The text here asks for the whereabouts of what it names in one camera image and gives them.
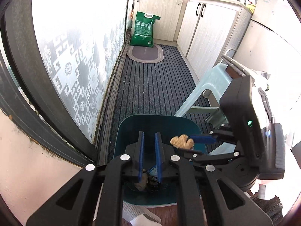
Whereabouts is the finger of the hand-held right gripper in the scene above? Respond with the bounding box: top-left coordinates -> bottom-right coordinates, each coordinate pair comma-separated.
177,145 -> 242,168
189,125 -> 238,146

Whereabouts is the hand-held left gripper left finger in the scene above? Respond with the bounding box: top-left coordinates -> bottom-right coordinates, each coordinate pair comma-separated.
26,132 -> 145,226

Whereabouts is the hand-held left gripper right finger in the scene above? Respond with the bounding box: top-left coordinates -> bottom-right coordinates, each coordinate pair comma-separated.
154,132 -> 275,226

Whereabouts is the dark snack packet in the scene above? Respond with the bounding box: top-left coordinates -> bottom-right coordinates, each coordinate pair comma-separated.
147,175 -> 163,190

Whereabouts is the dark teal trash bin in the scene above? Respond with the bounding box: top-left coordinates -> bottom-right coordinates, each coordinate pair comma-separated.
112,114 -> 208,205

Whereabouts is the light blue plastic stool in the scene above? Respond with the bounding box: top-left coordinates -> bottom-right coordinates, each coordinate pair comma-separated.
173,62 -> 238,156

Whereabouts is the white fabric strip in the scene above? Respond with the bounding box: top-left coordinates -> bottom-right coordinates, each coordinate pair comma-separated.
122,201 -> 162,226

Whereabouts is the grey checked cloth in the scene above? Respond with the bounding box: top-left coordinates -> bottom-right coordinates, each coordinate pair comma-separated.
222,55 -> 255,79

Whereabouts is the dark striped floor carpet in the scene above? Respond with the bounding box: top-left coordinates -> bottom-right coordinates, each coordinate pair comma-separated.
97,43 -> 212,167

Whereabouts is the white refrigerator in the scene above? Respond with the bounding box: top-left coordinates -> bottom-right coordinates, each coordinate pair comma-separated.
232,0 -> 301,146

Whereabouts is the grey oval floor mat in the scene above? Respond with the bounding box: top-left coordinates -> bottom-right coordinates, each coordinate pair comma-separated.
126,45 -> 165,64

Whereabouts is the white two-door cabinet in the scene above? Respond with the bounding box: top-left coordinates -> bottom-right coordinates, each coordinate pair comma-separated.
176,0 -> 253,80

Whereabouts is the green rice bag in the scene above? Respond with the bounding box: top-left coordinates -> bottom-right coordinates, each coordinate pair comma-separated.
130,11 -> 161,47

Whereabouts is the white cabinet under stove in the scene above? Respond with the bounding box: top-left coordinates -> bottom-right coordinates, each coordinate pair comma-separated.
134,0 -> 189,42

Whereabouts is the patterned glass sliding door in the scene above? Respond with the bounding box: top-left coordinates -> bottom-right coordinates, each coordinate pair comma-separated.
0,0 -> 132,168

